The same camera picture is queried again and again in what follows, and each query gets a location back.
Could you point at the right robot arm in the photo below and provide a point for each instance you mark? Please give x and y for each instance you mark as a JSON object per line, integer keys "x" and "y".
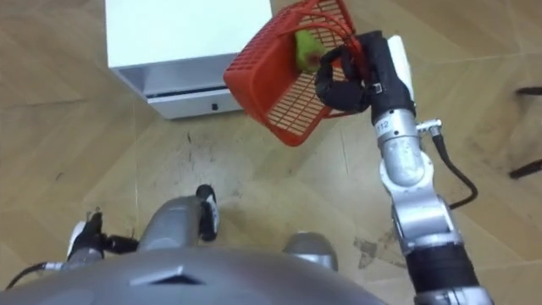
{"x": 419, "y": 212}

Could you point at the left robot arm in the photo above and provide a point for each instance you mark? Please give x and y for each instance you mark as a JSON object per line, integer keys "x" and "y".
{"x": 84, "y": 257}

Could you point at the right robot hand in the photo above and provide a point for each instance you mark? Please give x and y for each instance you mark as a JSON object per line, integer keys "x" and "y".
{"x": 385, "y": 80}

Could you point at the black chair base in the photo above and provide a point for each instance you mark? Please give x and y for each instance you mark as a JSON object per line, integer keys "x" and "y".
{"x": 529, "y": 168}

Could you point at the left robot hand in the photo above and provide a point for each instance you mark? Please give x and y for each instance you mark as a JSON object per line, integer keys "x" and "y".
{"x": 89, "y": 237}

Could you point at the red plastic basket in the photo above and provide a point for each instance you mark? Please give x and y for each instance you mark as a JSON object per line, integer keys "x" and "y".
{"x": 258, "y": 84}

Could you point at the robot legs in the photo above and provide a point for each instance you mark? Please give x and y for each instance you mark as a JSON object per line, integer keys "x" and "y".
{"x": 173, "y": 224}

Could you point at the robot body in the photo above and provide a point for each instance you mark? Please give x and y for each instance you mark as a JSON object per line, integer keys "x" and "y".
{"x": 190, "y": 284}

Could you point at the white bedside cabinet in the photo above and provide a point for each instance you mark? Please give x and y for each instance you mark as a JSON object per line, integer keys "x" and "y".
{"x": 178, "y": 38}

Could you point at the green fruit soft toy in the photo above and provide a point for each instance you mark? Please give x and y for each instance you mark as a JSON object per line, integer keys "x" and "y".
{"x": 305, "y": 51}

